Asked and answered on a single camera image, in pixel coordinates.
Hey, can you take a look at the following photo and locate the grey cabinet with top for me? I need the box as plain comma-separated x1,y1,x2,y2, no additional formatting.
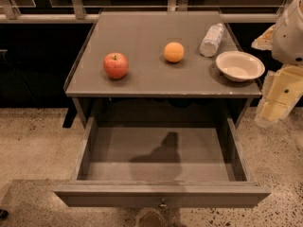
64,11,260,123

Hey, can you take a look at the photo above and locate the white bowl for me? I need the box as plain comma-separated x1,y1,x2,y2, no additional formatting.
216,51,265,82

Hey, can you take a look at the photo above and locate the open grey top drawer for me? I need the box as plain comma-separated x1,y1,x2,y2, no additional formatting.
54,118,271,209

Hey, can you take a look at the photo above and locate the red apple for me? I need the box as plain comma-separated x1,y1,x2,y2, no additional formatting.
103,52,129,79

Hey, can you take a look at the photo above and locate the dark object at floor edge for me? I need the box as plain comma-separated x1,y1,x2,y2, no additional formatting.
0,209,9,219

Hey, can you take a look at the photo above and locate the small metal drawer knob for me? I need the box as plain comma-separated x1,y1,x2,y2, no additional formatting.
158,198,168,209

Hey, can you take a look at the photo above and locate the metal railing with glass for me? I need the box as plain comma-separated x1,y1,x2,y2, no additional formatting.
0,0,293,23

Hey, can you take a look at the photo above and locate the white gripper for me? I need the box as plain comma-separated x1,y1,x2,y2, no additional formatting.
251,0,303,128

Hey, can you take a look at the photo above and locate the orange fruit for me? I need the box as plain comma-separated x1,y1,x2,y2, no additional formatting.
164,43,185,62

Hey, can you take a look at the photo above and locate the clear plastic water bottle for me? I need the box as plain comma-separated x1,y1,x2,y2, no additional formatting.
200,23,224,58

